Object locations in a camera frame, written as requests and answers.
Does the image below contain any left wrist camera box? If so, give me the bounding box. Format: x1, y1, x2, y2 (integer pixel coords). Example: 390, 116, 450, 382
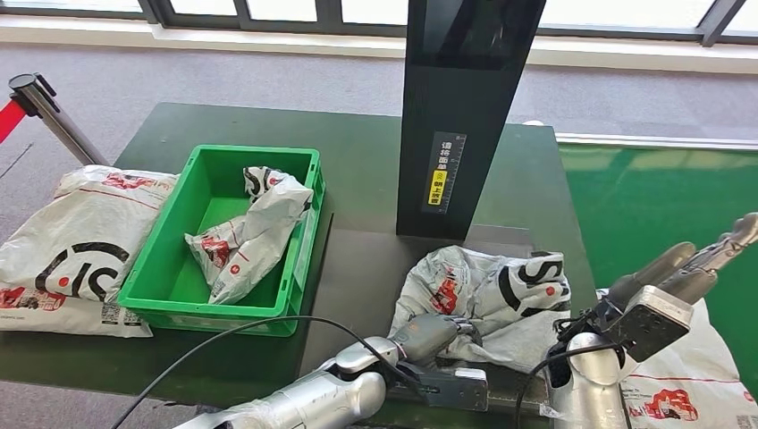
387, 366, 491, 413

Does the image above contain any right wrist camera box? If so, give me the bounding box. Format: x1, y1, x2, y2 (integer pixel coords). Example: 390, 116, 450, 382
603, 285, 695, 364

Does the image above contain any dark green table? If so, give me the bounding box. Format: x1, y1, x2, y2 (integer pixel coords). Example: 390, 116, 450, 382
0, 102, 599, 429

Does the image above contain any small white parcel bag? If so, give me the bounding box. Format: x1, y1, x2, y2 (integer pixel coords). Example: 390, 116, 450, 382
184, 165, 315, 306

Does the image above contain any red barrier belt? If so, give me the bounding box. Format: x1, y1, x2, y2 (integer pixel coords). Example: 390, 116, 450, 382
0, 99, 28, 145

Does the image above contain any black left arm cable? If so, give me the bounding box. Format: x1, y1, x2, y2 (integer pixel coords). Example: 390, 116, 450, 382
109, 315, 427, 429

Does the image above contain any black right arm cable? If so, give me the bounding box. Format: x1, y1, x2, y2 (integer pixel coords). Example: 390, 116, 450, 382
513, 340, 623, 429

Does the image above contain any dark window frame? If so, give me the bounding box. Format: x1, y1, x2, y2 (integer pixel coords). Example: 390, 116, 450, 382
0, 0, 758, 47

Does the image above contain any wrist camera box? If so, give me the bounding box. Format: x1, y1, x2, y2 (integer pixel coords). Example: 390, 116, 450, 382
603, 285, 695, 364
387, 366, 491, 413

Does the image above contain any black yellow ruler sticker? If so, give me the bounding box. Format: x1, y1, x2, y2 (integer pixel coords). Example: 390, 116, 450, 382
421, 130, 467, 215

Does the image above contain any large white parcel bag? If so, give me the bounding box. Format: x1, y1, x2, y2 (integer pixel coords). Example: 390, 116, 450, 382
0, 164, 179, 339

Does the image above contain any green plastic crate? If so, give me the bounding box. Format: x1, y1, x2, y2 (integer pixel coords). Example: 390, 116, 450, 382
117, 145, 327, 339

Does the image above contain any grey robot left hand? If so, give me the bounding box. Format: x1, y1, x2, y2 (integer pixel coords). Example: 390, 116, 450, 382
391, 314, 484, 366

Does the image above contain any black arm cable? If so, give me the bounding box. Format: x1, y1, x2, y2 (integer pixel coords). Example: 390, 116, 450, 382
109, 315, 427, 429
513, 340, 623, 429

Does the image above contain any black inbound scanner machine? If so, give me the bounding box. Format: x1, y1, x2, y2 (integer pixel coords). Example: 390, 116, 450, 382
296, 0, 549, 416

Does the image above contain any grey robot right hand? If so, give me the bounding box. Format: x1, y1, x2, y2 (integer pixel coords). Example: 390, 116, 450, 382
606, 212, 758, 313

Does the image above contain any white window sill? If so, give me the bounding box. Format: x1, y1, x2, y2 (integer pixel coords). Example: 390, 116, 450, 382
0, 13, 758, 75

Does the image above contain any silver stanchion post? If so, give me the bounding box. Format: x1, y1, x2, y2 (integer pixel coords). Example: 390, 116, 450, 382
7, 72, 110, 167

